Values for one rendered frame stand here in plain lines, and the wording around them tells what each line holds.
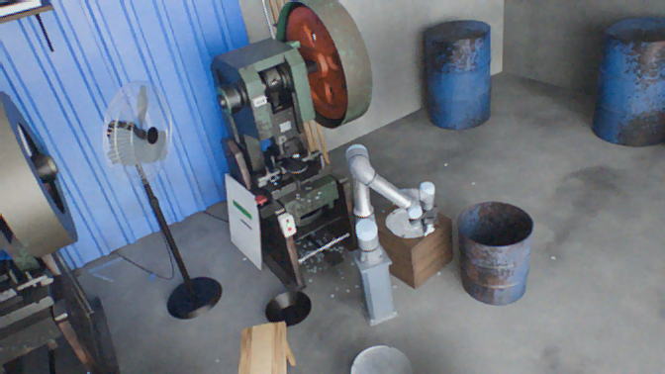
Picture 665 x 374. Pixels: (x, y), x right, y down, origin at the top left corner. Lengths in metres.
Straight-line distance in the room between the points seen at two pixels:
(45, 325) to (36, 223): 0.71
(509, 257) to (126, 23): 2.95
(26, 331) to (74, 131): 1.52
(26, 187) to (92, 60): 1.61
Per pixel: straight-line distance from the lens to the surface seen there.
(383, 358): 2.68
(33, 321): 3.17
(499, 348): 3.12
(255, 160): 3.48
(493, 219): 3.37
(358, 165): 2.62
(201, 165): 4.42
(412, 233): 3.26
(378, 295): 3.09
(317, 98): 3.49
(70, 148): 4.13
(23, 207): 2.60
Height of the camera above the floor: 2.43
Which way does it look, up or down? 32 degrees down
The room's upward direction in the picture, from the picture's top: 11 degrees counter-clockwise
